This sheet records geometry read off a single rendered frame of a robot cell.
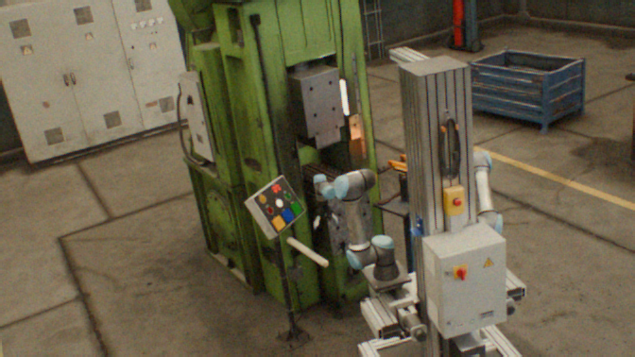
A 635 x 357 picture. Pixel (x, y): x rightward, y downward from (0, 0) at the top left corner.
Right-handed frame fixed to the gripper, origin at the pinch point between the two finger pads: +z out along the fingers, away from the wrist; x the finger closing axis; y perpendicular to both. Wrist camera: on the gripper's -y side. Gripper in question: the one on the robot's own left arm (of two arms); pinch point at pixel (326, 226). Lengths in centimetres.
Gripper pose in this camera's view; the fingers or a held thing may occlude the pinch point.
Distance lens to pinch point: 386.2
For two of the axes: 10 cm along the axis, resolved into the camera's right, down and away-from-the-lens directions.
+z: 1.3, 9.1, 4.0
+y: 2.6, 3.6, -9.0
